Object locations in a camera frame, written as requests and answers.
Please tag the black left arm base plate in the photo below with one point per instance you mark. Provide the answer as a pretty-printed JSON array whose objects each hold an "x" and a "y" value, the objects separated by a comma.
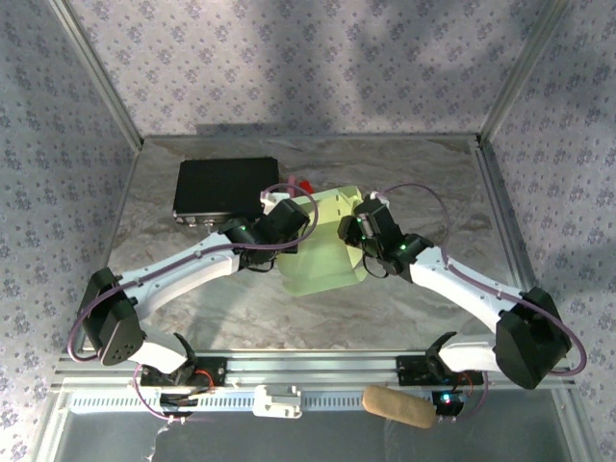
[{"x": 214, "y": 371}]

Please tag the small circuit board with LED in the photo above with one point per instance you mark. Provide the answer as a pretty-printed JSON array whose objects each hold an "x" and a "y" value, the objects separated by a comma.
[{"x": 447, "y": 402}]

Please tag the small red cylinder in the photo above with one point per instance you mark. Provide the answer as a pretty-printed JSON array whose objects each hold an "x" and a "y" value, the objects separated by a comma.
[{"x": 304, "y": 185}]

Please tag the tan foam roll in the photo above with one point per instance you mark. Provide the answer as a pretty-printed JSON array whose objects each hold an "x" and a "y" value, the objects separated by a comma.
[{"x": 399, "y": 406}]

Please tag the black hard case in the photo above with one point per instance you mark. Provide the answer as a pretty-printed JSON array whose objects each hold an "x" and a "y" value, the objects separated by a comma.
[{"x": 216, "y": 187}]

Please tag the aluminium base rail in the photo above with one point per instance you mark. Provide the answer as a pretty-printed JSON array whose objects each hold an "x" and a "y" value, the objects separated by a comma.
[{"x": 313, "y": 368}]

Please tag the aluminium frame post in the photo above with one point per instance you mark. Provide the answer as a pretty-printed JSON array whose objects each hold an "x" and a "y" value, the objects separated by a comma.
[
  {"x": 96, "y": 72},
  {"x": 524, "y": 72}
]

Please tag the white plastic clip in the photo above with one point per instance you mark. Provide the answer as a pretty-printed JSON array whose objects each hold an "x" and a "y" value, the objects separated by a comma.
[{"x": 276, "y": 402}]

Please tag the light green paper box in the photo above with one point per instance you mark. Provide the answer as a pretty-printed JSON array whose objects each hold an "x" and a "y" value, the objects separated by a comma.
[{"x": 322, "y": 255}]

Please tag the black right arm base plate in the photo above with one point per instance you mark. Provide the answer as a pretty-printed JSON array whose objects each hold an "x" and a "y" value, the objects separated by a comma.
[{"x": 409, "y": 371}]

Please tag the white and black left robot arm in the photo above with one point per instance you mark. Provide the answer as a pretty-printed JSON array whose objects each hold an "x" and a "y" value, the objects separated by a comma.
[{"x": 183, "y": 269}]

